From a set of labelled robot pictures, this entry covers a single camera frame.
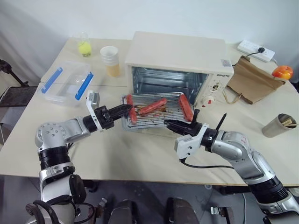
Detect cream toaster oven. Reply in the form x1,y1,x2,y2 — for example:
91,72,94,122
124,31,235,110

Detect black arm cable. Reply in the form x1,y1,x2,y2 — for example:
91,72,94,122
178,157,235,169
25,201,97,224

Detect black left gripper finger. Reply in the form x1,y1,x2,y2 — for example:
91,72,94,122
112,108,132,120
109,104,133,115

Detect orange red fruit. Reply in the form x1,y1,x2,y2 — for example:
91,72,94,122
271,65,294,81

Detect black mesh chair seat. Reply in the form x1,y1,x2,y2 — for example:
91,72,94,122
0,86,38,108

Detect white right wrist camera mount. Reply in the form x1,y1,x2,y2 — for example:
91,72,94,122
173,125,209,162

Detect black pointed strap end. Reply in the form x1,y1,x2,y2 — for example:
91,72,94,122
215,112,228,132

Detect brown paper bag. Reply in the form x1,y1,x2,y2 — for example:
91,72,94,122
221,55,287,105

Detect white power strip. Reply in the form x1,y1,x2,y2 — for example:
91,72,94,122
237,40,276,63

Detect white paper cup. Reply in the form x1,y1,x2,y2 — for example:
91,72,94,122
100,46,119,66

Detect metal caster wheel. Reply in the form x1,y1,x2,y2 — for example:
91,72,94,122
210,204,231,217

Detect black plug with cable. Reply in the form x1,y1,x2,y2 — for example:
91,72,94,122
245,46,266,59

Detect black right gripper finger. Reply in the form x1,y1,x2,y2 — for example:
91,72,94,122
191,108,201,125
163,119,185,134

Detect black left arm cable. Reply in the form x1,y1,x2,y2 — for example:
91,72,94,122
25,201,97,224

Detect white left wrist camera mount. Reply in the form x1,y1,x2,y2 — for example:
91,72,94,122
85,90,104,133

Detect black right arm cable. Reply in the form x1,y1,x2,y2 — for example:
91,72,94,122
178,157,235,169

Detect clear plastic box blue clips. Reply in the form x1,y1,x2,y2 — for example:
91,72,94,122
37,61,95,108

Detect cream oven knob red mark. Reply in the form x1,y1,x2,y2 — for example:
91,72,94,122
202,94,217,107

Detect silver metal baking tray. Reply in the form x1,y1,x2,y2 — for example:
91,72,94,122
120,91,195,132

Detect clear glass flask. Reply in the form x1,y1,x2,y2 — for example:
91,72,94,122
72,31,93,58

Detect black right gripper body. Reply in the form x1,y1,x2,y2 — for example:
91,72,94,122
179,122,204,138

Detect red grilled sausage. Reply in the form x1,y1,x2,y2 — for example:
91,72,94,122
139,98,168,115
126,94,139,125
178,94,194,122

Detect black metal stand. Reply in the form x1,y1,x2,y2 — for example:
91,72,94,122
0,59,29,89

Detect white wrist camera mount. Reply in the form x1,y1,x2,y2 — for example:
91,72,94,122
173,125,209,162
85,90,104,133

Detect grey cylindrical cup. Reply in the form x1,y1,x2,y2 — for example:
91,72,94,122
261,113,298,138

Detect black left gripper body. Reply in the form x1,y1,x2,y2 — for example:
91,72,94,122
94,105,116,131

